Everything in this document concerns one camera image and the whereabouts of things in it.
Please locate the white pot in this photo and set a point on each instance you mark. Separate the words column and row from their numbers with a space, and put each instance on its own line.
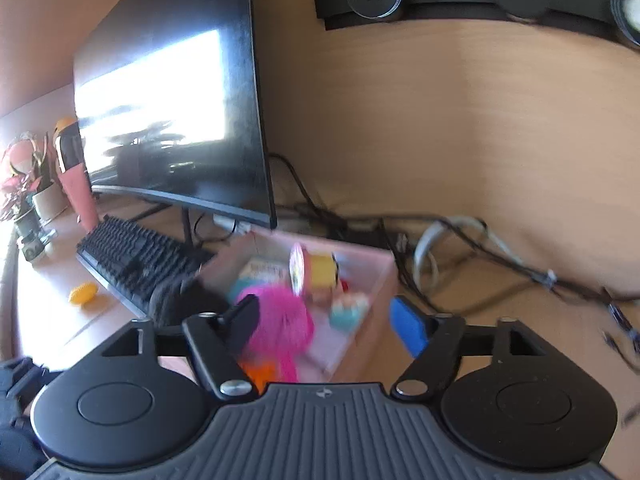
column 50, row 202

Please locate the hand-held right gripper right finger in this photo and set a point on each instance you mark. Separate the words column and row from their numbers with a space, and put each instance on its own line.
column 407, row 325

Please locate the small teal toy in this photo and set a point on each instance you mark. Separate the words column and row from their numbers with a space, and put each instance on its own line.
column 350, row 312

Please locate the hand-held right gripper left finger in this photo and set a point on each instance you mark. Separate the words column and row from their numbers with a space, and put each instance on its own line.
column 245, row 320

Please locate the black keyboard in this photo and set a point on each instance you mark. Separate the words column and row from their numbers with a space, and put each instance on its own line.
column 135, row 260

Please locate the black speaker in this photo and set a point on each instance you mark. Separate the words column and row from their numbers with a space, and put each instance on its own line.
column 70, row 152

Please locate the green printed pot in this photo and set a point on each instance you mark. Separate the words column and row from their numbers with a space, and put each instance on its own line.
column 32, row 242

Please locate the pink comb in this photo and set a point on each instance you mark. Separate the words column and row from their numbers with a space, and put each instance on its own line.
column 285, row 330

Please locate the pink flower plant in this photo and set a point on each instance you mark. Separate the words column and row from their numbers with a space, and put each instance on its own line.
column 20, row 170

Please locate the black curved monitor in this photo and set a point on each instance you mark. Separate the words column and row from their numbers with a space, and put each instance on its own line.
column 175, row 90

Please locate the pink cardboard box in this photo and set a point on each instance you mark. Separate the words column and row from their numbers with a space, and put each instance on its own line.
column 370, row 280

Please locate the yellow spiky brush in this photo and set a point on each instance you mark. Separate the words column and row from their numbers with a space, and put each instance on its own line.
column 83, row 294

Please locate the yellow plush figure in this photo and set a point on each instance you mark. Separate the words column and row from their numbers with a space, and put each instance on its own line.
column 65, row 125

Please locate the pink card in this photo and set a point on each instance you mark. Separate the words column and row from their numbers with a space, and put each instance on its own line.
column 80, row 200

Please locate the wooden desktop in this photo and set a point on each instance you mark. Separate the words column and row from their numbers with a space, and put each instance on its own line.
column 525, row 330

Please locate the yellow tape roll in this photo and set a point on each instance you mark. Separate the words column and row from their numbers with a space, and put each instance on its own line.
column 322, row 270

